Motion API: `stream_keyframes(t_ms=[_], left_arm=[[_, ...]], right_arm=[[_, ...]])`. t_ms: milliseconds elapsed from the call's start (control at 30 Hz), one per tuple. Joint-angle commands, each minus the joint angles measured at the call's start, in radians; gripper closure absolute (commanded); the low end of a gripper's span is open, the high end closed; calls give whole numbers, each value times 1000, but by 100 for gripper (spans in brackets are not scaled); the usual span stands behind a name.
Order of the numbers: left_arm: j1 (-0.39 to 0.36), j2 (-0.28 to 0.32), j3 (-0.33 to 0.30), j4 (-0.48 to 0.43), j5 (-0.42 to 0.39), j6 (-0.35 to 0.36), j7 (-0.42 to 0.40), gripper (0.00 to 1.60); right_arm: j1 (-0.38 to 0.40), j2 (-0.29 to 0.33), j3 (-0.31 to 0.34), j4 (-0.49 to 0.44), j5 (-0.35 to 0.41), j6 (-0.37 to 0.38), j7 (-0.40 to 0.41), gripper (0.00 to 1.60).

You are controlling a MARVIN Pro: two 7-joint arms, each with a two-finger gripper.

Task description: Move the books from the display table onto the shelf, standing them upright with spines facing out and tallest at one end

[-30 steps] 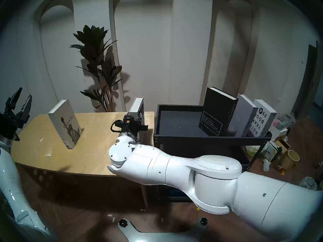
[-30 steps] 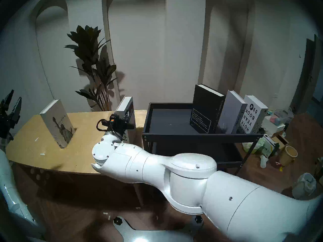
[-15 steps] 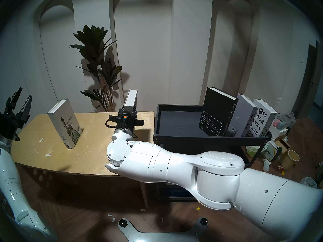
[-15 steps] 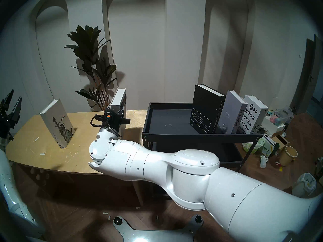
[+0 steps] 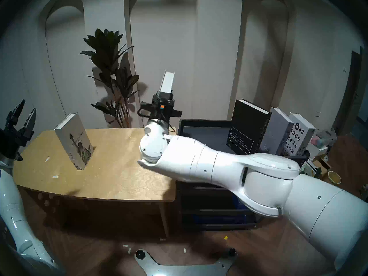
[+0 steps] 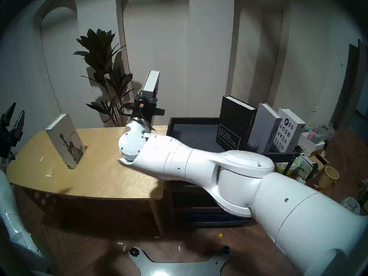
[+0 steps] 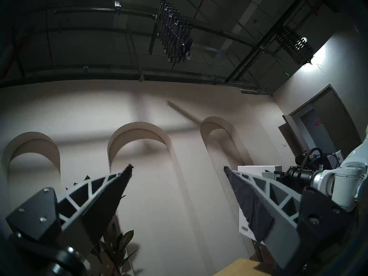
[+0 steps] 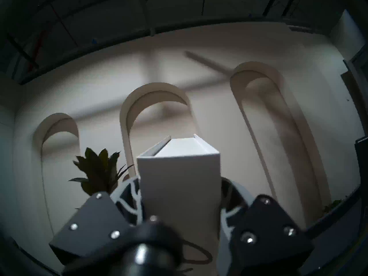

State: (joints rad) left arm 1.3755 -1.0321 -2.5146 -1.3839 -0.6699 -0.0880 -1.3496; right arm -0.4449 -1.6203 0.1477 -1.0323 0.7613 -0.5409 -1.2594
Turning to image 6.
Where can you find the light green plastic bag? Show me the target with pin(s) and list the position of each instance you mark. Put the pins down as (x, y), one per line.
(287, 166)

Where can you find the beige paper bucket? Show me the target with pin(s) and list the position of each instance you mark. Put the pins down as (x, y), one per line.
(328, 177)

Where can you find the black metal shelf cart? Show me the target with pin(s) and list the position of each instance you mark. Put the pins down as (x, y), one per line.
(195, 134)

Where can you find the light wooden display table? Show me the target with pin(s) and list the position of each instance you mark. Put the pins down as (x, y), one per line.
(100, 177)

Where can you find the grey metal robot base plate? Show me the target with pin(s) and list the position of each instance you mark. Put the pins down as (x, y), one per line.
(178, 269)

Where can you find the white Arletta book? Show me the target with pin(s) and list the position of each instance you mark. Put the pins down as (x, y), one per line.
(151, 80)

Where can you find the clear plastic storage box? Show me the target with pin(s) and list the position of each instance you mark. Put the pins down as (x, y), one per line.
(320, 133)

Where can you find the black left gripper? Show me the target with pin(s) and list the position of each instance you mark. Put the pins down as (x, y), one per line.
(6, 143)

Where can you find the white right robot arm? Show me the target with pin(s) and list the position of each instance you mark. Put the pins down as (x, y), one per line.
(230, 180)

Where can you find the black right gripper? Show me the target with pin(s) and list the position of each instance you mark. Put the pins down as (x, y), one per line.
(145, 114)

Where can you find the grey Discontent book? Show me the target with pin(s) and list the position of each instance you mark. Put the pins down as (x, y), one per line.
(266, 126)

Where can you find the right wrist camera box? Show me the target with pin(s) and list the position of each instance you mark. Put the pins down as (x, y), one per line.
(145, 100)

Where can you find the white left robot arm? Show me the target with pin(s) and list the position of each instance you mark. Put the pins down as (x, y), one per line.
(14, 220)

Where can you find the dark green potted plant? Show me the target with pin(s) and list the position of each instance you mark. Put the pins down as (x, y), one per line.
(99, 48)

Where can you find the white cardboard box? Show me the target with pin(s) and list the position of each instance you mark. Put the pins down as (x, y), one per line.
(309, 144)

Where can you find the grey Statue of Liberty book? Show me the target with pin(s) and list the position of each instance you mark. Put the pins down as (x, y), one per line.
(66, 140)

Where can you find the black base knob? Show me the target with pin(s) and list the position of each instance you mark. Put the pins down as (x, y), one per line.
(226, 250)
(134, 251)

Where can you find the green and white carton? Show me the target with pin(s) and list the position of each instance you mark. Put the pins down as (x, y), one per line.
(307, 164)

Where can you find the white bin with bag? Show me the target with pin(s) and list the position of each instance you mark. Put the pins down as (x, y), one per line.
(351, 205)

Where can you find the black Crime and Punishment book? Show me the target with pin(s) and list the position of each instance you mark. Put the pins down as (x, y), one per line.
(233, 117)

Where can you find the brown cardboard box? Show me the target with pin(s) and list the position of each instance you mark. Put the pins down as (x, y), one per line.
(320, 159)

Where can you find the white Design Hotels yearbook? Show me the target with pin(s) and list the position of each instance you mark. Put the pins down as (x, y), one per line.
(291, 126)

